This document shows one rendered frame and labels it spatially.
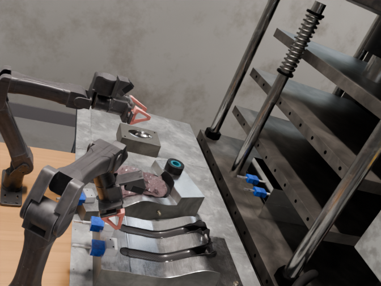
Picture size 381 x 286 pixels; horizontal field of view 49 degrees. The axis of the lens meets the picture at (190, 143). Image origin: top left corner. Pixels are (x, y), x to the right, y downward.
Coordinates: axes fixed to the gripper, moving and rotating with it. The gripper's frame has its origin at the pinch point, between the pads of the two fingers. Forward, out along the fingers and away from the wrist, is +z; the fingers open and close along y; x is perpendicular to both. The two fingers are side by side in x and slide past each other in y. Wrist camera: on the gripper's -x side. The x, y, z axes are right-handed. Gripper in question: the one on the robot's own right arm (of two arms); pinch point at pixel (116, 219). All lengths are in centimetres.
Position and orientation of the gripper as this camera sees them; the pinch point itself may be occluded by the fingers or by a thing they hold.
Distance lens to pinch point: 126.4
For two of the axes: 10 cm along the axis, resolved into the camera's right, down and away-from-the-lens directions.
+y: -2.1, -5.1, 8.4
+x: -9.7, 2.2, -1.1
